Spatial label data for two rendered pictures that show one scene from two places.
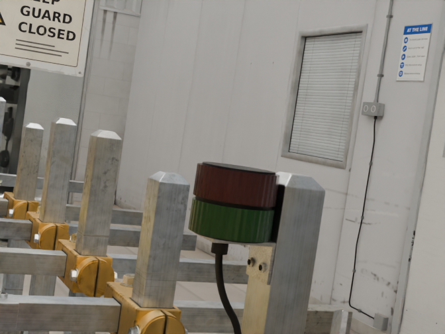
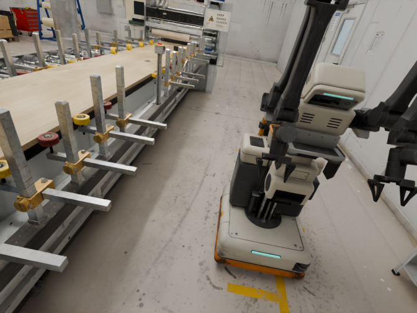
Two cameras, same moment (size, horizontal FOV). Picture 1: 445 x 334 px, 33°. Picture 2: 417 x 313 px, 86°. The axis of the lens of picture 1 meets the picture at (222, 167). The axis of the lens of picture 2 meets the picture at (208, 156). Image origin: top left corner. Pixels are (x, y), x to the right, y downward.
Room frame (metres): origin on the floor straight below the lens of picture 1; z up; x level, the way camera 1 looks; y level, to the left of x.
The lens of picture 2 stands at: (-1.68, -1.84, 1.48)
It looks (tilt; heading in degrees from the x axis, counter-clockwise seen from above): 32 degrees down; 28
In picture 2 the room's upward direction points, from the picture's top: 10 degrees clockwise
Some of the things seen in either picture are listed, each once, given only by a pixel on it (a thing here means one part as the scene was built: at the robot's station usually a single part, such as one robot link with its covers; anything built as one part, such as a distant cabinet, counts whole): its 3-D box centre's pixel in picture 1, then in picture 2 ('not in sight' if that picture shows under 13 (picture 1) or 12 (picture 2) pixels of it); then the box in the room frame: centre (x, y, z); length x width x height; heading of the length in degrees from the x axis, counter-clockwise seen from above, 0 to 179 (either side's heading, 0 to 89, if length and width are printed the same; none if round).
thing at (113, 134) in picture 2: not in sight; (116, 135); (-0.96, -0.85, 0.83); 0.43 x 0.03 x 0.04; 116
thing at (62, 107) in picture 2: not in sight; (71, 152); (-1.25, -0.92, 0.87); 0.04 x 0.04 x 0.48; 26
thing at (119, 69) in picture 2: not in sight; (121, 105); (-0.80, -0.70, 0.93); 0.04 x 0.04 x 0.48; 26
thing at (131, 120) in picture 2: not in sight; (134, 121); (-0.74, -0.74, 0.82); 0.43 x 0.03 x 0.04; 116
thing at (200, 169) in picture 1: (236, 184); not in sight; (0.53, -0.01, 1.13); 0.06 x 0.06 x 0.02
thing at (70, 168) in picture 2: not in sight; (77, 162); (-1.23, -0.91, 0.80); 0.14 x 0.06 x 0.05; 26
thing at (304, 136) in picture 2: not in sight; (308, 153); (-0.61, -1.81, 0.99); 0.28 x 0.16 x 0.22; 116
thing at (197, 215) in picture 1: (231, 219); not in sight; (0.53, -0.01, 1.10); 0.06 x 0.06 x 0.02
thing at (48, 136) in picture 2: not in sight; (50, 146); (-1.27, -0.78, 0.85); 0.08 x 0.08 x 0.11
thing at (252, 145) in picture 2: not in sight; (273, 174); (-0.26, -1.64, 0.59); 0.55 x 0.34 x 0.83; 116
